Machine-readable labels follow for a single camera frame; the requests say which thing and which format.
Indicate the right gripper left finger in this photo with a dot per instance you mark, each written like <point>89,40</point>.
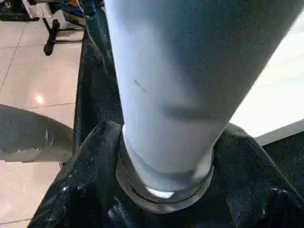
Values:
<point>78,180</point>

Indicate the brown cardboard box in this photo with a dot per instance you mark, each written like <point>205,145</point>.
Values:
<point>74,14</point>

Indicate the grey robot leg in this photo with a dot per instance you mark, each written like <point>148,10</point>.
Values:
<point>28,133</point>

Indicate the black mat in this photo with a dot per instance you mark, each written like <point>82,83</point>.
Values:
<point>95,83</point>

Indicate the white plastic table top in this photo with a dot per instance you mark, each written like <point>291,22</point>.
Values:
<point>273,95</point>

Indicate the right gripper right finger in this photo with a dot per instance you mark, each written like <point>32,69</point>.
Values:
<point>256,185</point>

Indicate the white plastic table leg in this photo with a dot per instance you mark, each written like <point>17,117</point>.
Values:
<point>178,71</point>

